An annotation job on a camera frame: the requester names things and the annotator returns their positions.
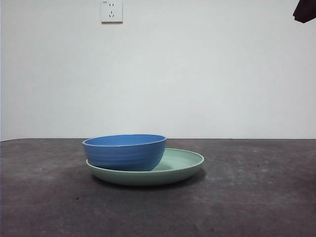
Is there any pale green round plate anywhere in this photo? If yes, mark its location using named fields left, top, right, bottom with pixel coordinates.
left=85, top=148, right=205, bottom=187

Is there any blue ribbed bowl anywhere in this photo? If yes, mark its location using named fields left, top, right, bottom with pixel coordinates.
left=82, top=134, right=167, bottom=171

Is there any white wall power socket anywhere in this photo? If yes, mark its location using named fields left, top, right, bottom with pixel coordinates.
left=101, top=0, right=123, bottom=25

